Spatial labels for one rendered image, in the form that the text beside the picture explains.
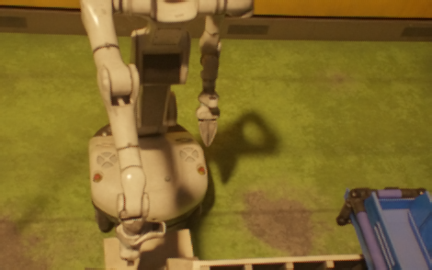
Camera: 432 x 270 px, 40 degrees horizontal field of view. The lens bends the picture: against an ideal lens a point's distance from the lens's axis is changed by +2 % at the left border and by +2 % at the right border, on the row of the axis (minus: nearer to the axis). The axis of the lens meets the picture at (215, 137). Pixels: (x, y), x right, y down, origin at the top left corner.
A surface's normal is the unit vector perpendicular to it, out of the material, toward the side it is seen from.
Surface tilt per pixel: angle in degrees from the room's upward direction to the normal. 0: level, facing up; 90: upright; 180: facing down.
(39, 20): 90
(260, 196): 0
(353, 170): 0
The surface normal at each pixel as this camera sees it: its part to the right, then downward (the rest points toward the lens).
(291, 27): 0.11, 0.81
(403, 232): 0.13, -0.67
